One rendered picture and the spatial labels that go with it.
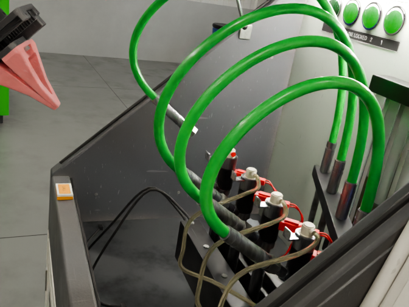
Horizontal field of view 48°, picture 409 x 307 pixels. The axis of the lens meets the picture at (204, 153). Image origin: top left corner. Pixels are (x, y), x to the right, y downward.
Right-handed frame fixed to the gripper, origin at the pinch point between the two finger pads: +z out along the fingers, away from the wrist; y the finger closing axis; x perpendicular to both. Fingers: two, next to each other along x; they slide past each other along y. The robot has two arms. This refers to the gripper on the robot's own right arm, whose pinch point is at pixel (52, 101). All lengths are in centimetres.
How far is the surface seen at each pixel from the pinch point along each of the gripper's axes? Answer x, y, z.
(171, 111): 26.8, 5.4, 16.3
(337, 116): 22.7, 28.1, 34.5
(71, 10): 659, -107, -31
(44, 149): 283, -127, 45
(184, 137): -1.4, 9.0, 12.5
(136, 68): 28.0, 5.4, 6.8
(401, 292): -18.9, 18.0, 31.7
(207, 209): -8.9, 7.1, 17.9
